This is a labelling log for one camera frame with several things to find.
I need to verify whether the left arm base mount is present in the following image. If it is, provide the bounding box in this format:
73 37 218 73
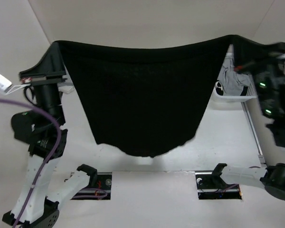
72 172 113 200

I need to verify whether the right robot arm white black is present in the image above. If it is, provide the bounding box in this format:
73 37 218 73
210 42 285 201

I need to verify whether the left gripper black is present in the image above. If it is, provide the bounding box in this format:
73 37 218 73
22 41 70 125

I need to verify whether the crumpled grey tank top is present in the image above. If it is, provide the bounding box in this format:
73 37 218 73
217 58 251 92

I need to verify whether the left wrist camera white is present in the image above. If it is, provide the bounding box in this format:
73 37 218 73
0 74 25 95

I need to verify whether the white plastic laundry basket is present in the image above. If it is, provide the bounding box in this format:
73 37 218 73
211 52 257 103

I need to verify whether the black white garment in basket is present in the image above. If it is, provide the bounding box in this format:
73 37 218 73
215 81 248 96

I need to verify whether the black tank top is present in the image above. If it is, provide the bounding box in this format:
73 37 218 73
57 35 266 157

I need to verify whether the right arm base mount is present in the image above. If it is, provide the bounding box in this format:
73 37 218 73
195 172 242 200

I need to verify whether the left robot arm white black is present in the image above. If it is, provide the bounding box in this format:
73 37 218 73
2 42 97 228

